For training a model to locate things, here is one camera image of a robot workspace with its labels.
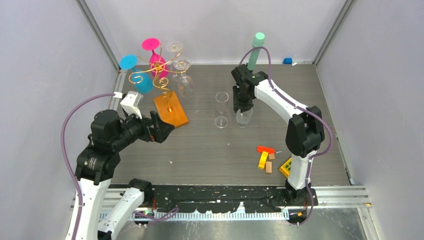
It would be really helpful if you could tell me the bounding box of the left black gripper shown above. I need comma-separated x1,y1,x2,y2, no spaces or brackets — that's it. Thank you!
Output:
113,106,175,150

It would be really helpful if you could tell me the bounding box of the clear tumbler wine glass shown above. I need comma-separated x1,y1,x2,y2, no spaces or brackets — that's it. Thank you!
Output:
236,108,253,128

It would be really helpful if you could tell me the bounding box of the clear champagne flute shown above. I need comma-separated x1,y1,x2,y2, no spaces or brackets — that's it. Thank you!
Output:
214,91,229,129

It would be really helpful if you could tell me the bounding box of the clear round wine glass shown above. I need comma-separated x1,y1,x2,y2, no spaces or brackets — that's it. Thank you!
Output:
173,56,194,98

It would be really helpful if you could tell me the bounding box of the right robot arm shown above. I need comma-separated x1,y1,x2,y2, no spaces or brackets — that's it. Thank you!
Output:
231,64,325,205

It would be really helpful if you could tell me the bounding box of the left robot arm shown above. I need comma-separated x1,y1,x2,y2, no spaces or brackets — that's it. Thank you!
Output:
66,109,175,240

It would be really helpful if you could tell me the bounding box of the orange wooden rack base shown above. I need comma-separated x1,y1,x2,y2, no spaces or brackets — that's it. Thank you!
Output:
153,91,189,128

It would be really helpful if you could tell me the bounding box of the blue wine glass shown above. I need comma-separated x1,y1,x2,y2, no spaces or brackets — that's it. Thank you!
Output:
119,54,154,94

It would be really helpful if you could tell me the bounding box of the pink wine glass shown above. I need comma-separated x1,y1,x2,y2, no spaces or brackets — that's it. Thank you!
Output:
141,37,169,79

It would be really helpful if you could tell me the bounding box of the clear frosted wine glass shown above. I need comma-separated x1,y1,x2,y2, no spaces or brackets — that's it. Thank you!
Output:
166,41,184,65

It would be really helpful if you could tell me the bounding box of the orange toy block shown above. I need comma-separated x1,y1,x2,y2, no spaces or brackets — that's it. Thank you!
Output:
256,145,275,154

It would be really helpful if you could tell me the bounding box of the small blue block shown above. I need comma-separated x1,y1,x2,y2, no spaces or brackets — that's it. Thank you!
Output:
283,57,293,65

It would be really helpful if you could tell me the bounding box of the green microphone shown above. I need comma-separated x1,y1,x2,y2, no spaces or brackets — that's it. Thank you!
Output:
247,32,265,71

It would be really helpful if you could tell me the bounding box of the tan wooden block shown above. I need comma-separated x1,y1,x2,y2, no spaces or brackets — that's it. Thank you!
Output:
265,161,273,174

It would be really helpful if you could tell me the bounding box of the yellow toy calculator block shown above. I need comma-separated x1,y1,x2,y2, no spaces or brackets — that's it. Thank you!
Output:
279,158,292,179

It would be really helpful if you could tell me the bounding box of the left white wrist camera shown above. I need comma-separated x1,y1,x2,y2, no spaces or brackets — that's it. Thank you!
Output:
120,91,144,119

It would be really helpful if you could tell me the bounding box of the gold wire glass rack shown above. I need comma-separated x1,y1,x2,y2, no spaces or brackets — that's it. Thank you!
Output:
128,41,191,112

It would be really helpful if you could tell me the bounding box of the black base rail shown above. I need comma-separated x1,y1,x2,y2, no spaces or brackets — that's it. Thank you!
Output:
72,183,369,223

